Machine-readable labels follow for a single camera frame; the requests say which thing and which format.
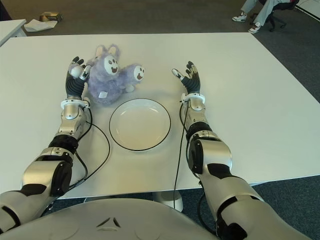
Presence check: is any white side table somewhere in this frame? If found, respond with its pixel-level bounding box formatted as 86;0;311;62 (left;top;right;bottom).
0;19;27;48

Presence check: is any person in grey trousers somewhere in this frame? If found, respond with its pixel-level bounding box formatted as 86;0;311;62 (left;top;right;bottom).
231;0;301;35

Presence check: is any white furniture edge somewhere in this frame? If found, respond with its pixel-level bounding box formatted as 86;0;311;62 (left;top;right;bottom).
294;0;320;18

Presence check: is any black swivel chair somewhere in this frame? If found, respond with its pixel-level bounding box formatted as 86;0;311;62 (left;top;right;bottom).
249;0;301;32

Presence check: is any gold cardboard box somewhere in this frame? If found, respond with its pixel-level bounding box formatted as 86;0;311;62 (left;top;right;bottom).
39;11;64;23

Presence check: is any white paper sheet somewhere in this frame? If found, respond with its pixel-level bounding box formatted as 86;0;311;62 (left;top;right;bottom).
23;19;59;33

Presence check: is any white plate black rim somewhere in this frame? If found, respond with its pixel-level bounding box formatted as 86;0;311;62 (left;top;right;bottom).
108;98;172;151

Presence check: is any purple plush doll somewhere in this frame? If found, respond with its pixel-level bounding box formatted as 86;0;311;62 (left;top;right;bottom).
68;44;146;106

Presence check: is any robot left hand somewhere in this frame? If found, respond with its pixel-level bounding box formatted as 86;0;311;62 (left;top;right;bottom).
64;56;93;100

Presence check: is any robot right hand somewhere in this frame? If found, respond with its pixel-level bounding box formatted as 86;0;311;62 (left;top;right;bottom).
171;60;202;97

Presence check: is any silver table pedestal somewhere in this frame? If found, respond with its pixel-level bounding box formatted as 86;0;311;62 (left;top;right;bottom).
151;189;185;213

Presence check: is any silver robot torso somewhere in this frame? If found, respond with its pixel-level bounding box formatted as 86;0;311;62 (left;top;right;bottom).
0;198;221;240

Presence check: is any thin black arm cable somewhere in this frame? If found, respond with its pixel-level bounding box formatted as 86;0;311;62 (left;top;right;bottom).
51;117;111;199
172;99;189;210

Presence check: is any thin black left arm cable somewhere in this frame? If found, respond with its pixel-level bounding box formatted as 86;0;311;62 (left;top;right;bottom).
51;117;111;199

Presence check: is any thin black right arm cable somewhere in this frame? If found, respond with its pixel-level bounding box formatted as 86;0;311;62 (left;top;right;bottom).
172;99;189;210

